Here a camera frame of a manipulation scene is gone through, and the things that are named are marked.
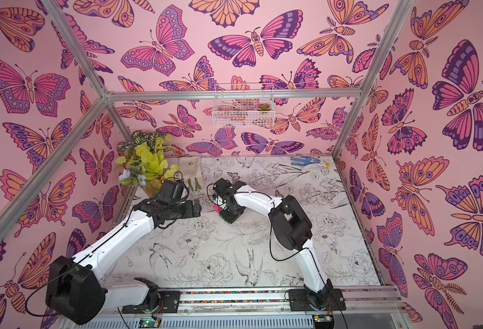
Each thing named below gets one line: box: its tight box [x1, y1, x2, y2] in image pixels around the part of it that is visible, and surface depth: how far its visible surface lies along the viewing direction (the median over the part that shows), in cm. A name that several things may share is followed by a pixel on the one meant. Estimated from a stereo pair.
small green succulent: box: [256, 102, 272, 112], surface depth 94 cm
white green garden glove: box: [179, 156, 203, 192], surface depth 119 cm
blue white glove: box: [290, 154, 323, 167], surface depth 119 cm
